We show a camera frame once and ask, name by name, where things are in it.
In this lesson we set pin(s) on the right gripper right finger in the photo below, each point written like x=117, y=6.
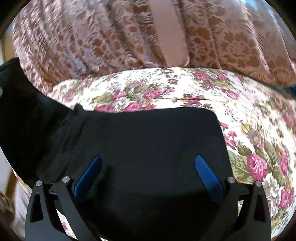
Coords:
x=244, y=212

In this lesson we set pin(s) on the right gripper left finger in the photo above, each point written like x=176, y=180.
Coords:
x=52, y=212

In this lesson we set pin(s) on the black pants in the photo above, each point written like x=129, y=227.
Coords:
x=148, y=188

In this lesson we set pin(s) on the floral bed sheet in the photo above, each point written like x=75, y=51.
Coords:
x=257, y=121

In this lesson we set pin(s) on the brown patterned curtain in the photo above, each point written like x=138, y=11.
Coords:
x=59, y=40

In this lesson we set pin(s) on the wooden window frame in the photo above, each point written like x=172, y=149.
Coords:
x=7, y=50

